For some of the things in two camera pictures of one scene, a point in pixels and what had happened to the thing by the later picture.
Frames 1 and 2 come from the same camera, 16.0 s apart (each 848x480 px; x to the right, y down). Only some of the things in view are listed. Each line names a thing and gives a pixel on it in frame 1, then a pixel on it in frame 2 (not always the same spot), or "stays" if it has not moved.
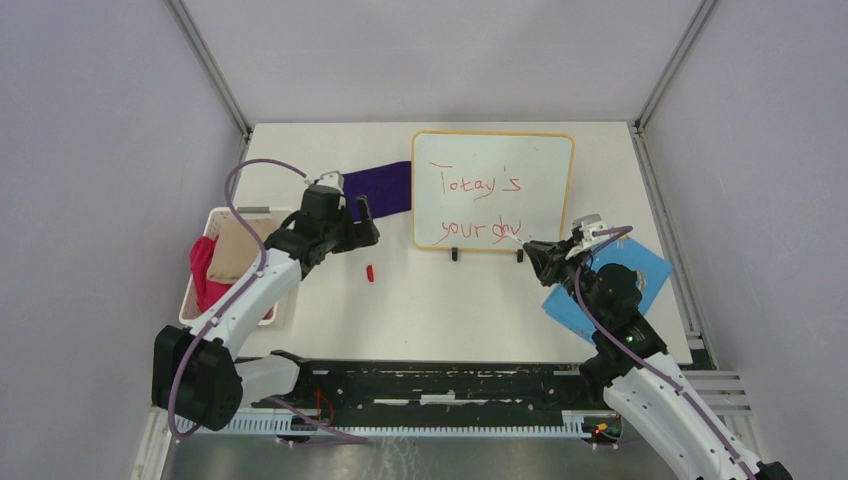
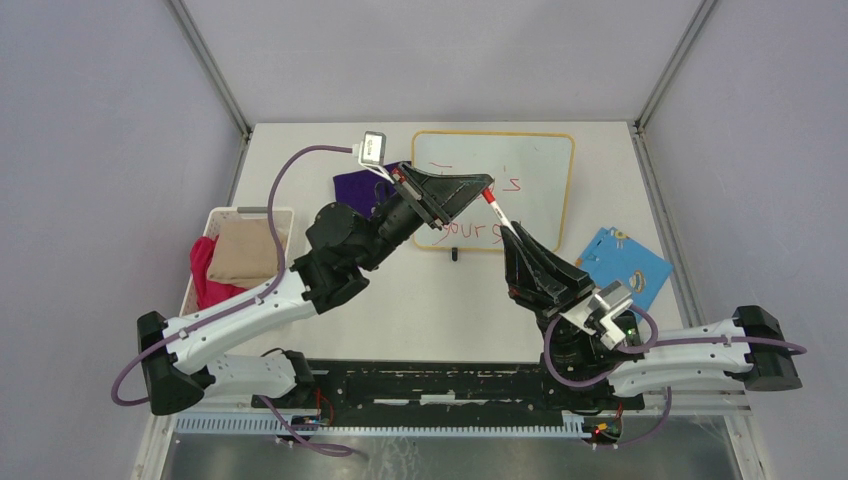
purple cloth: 388,189 stays
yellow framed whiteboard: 470,189 stays
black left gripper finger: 364,232 → 449,193
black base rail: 322,387 stays
